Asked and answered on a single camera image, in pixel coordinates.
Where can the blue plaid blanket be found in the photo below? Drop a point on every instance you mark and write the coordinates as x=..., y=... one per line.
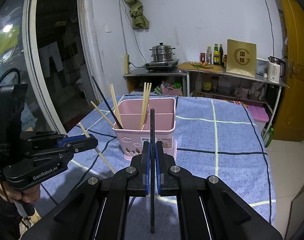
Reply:
x=197, y=135

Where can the yellow wooden door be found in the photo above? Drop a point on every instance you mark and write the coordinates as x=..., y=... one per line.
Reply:
x=299, y=80

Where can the white wall switch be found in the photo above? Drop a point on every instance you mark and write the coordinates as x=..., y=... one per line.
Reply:
x=108, y=28

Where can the long steel shelf table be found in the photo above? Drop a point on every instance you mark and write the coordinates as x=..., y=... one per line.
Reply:
x=242, y=77

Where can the wooden cutting board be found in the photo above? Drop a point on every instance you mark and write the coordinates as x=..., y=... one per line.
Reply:
x=187, y=67

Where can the white sliding door frame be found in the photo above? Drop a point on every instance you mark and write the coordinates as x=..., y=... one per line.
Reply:
x=88, y=55

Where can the black chopstick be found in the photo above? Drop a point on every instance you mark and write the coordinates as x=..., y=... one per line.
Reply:
x=152, y=125
x=104, y=100

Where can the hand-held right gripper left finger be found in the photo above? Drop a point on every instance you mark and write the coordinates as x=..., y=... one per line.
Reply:
x=147, y=170

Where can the black induction cooker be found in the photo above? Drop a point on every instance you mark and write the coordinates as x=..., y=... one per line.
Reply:
x=162, y=65

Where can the clear plastic bottle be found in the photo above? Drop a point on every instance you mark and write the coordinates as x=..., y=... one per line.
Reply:
x=209, y=56

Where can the green onion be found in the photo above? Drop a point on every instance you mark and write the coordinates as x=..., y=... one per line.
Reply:
x=202, y=66

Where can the pink basket with greens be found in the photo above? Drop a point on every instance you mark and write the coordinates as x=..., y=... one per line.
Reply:
x=170, y=88

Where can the pink plastic bin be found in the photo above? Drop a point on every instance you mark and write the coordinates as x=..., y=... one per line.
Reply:
x=259, y=113

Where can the white electric kettle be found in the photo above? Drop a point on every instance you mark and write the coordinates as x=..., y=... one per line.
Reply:
x=274, y=71

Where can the stainless steel steamer pot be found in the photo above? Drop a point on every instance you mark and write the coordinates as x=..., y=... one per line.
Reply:
x=162, y=53

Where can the green hanging cloth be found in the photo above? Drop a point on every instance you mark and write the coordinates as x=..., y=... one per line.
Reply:
x=137, y=10

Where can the green bottle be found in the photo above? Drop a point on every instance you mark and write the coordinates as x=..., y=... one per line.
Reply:
x=269, y=137

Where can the wooden chopsticks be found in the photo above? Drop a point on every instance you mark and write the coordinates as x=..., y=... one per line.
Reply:
x=147, y=100

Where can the beige power strip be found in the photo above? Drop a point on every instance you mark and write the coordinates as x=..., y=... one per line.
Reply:
x=127, y=63

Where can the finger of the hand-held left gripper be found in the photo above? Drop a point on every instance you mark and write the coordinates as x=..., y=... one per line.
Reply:
x=79, y=138
x=87, y=147

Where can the person's left hand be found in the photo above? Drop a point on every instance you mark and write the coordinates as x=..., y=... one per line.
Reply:
x=29, y=196

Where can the brown cardboard panel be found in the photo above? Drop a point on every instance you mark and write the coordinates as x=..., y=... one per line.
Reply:
x=303, y=205

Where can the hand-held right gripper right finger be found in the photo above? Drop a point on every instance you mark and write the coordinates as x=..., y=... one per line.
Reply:
x=158, y=172

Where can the red sauce jar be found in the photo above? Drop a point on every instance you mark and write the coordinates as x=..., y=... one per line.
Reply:
x=202, y=58

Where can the gold square board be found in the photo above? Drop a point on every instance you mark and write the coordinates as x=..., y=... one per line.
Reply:
x=242, y=57

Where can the dark sauce bottle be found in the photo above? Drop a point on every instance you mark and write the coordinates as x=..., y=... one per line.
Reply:
x=221, y=56

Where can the pink plastic utensil holder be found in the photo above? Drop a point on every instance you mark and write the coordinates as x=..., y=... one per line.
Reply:
x=157, y=120

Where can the small steel table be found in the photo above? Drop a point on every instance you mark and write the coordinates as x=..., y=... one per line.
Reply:
x=142, y=73

